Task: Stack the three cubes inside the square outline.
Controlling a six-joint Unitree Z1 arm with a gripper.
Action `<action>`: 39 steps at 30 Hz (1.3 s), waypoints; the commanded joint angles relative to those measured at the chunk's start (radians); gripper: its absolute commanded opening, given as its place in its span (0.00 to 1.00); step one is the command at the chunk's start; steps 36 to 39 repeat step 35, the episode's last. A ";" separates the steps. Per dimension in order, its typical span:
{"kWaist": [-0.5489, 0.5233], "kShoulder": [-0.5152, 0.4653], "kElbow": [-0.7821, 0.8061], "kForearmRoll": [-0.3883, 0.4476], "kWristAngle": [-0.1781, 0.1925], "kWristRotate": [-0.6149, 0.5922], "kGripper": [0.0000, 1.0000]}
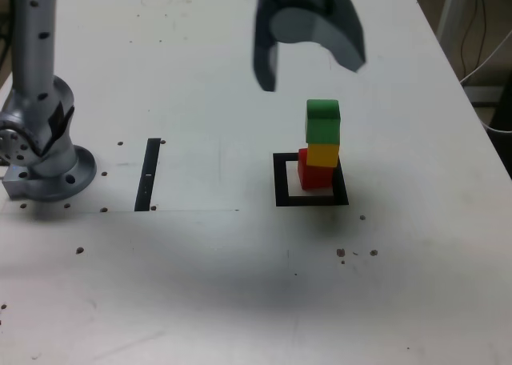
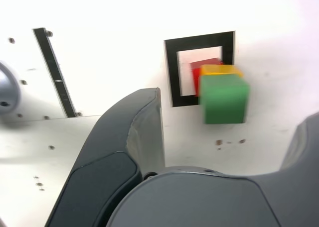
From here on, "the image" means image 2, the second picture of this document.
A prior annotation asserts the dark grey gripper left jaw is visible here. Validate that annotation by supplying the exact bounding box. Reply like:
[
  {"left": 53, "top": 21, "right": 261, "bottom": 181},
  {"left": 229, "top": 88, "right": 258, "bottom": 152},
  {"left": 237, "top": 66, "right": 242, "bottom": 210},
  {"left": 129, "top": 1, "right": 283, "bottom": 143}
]
[{"left": 45, "top": 87, "right": 166, "bottom": 227}]

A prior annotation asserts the yellow cube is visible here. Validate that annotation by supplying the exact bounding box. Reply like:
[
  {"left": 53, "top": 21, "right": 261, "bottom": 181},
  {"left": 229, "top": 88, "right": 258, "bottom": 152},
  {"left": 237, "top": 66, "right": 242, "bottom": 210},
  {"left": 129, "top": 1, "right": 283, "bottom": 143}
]
[{"left": 200, "top": 64, "right": 244, "bottom": 78}]

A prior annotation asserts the red cube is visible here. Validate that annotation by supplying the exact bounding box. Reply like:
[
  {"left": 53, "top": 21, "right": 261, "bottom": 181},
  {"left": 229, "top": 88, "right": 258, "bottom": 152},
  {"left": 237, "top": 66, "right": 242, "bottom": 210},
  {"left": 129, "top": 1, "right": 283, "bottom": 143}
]
[{"left": 190, "top": 57, "right": 225, "bottom": 97}]

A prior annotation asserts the green cube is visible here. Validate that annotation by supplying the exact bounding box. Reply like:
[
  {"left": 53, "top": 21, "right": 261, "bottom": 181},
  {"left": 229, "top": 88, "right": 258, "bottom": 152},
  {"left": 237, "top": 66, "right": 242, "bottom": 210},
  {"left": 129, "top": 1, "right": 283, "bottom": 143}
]
[{"left": 199, "top": 74, "right": 251, "bottom": 125}]

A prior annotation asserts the black tape strip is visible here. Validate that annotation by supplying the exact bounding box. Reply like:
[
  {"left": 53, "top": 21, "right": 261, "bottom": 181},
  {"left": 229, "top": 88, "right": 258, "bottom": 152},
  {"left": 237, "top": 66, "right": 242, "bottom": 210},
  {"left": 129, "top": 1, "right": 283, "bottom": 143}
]
[{"left": 32, "top": 27, "right": 78, "bottom": 118}]

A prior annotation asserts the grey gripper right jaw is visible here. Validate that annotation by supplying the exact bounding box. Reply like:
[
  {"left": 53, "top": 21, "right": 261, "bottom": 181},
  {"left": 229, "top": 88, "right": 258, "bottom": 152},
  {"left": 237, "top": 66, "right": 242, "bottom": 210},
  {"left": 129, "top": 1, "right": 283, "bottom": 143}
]
[{"left": 107, "top": 112, "right": 319, "bottom": 227}]

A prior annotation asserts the black tape square outline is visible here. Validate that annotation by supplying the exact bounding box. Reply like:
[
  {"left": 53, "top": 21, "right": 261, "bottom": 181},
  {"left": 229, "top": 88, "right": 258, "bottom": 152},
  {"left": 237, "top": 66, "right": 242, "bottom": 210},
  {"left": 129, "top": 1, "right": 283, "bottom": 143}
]
[{"left": 163, "top": 30, "right": 237, "bottom": 108}]

